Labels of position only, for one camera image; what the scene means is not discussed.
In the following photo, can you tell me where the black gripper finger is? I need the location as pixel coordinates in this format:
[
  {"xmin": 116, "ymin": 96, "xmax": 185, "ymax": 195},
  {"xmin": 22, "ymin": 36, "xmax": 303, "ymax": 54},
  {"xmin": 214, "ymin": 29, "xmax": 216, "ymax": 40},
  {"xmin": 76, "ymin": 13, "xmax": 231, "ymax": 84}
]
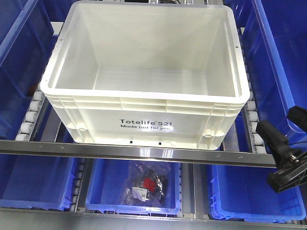
[
  {"xmin": 256, "ymin": 120, "xmax": 301, "ymax": 165},
  {"xmin": 287, "ymin": 106, "xmax": 307, "ymax": 132}
]

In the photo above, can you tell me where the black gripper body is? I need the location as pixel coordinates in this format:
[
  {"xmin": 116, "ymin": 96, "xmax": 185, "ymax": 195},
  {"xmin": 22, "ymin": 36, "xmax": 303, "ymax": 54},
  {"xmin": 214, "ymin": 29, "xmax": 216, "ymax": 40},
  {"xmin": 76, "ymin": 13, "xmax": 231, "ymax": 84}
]
[{"xmin": 267, "ymin": 151, "xmax": 307, "ymax": 193}]

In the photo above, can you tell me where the white plastic tote box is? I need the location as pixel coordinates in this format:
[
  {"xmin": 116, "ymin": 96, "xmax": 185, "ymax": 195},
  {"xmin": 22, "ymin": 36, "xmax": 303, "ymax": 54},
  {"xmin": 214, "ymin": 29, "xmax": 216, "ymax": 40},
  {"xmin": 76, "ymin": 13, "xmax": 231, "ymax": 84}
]
[{"xmin": 40, "ymin": 0, "xmax": 250, "ymax": 150}]

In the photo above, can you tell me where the right white roller track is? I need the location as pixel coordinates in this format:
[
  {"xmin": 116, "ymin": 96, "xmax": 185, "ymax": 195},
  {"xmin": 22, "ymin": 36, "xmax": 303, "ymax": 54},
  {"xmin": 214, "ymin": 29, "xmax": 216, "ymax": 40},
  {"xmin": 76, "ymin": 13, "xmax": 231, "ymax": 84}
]
[{"xmin": 237, "ymin": 27, "xmax": 267, "ymax": 154}]

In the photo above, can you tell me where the white roller track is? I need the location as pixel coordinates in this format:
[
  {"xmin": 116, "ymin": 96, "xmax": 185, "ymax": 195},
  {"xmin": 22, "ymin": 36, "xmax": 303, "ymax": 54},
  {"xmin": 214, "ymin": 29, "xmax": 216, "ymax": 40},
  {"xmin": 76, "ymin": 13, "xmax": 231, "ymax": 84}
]
[
  {"xmin": 15, "ymin": 78, "xmax": 46, "ymax": 141},
  {"xmin": 237, "ymin": 27, "xmax": 267, "ymax": 154}
]

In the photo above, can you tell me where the blue bin lower right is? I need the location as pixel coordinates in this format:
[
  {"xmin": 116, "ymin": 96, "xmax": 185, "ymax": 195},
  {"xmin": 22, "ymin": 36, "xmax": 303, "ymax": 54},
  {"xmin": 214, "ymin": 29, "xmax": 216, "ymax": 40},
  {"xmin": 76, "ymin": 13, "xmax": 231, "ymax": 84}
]
[{"xmin": 206, "ymin": 165, "xmax": 307, "ymax": 223}]

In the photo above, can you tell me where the blue plastic bin right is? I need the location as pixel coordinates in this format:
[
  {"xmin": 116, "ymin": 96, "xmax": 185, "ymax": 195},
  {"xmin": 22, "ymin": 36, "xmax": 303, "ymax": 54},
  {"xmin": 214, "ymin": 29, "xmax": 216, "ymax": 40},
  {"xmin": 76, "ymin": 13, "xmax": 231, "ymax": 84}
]
[{"xmin": 225, "ymin": 0, "xmax": 307, "ymax": 150}]

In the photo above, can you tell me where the blue plastic bin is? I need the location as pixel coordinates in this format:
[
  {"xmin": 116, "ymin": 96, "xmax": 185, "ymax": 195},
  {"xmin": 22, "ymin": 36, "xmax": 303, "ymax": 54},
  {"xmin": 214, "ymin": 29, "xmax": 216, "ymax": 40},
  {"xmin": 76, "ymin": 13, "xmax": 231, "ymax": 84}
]
[
  {"xmin": 0, "ymin": 0, "xmax": 54, "ymax": 140},
  {"xmin": 225, "ymin": 0, "xmax": 307, "ymax": 150}
]

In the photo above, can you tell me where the grey metal shelf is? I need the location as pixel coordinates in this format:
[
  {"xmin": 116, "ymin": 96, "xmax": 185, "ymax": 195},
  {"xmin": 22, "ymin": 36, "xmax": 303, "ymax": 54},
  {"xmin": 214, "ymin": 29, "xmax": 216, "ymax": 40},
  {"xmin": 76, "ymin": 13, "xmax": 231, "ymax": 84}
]
[{"xmin": 0, "ymin": 140, "xmax": 275, "ymax": 168}]

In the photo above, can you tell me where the plastic bag of parts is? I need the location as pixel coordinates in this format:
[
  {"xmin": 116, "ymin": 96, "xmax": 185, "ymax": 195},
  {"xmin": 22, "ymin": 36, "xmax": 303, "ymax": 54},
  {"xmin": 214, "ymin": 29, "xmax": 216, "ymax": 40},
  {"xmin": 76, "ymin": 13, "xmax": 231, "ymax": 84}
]
[{"xmin": 120, "ymin": 161, "xmax": 172, "ymax": 207}]

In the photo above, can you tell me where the blue bin lower middle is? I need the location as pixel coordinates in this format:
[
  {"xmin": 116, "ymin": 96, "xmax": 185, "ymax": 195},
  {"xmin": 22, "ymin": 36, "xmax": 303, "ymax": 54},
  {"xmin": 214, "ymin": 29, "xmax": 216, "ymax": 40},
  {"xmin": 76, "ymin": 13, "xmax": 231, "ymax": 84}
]
[{"xmin": 86, "ymin": 159, "xmax": 181, "ymax": 215}]

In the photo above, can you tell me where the lower left roller track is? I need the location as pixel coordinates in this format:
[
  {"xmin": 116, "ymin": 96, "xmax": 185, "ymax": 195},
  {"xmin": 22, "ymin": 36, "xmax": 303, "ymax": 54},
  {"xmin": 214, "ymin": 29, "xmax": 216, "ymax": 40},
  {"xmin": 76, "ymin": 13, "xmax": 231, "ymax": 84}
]
[{"xmin": 69, "ymin": 158, "xmax": 88, "ymax": 212}]

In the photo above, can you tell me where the blue bin lower left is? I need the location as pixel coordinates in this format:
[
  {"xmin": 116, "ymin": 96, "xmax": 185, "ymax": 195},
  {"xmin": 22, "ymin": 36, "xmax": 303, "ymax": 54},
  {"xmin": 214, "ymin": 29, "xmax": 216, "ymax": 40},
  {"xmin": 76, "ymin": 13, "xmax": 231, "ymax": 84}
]
[{"xmin": 0, "ymin": 154, "xmax": 80, "ymax": 211}]

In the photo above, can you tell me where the left white roller track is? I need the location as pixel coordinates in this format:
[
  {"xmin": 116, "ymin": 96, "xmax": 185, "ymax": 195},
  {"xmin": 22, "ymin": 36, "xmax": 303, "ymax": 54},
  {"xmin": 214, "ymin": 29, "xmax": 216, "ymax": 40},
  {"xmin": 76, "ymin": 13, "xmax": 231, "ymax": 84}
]
[{"xmin": 15, "ymin": 78, "xmax": 46, "ymax": 141}]

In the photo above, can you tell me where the blue plastic bin left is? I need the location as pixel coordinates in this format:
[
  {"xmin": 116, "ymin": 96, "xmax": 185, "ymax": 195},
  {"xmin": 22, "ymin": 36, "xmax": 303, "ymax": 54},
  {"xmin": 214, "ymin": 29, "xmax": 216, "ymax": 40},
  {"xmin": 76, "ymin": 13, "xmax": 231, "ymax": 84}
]
[{"xmin": 0, "ymin": 0, "xmax": 54, "ymax": 140}]

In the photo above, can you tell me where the lower metal shelf rail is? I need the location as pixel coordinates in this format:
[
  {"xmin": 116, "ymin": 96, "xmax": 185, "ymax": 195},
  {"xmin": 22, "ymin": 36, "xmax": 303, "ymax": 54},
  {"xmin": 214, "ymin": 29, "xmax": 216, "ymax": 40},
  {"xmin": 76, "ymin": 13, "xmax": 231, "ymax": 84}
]
[{"xmin": 0, "ymin": 208, "xmax": 307, "ymax": 230}]

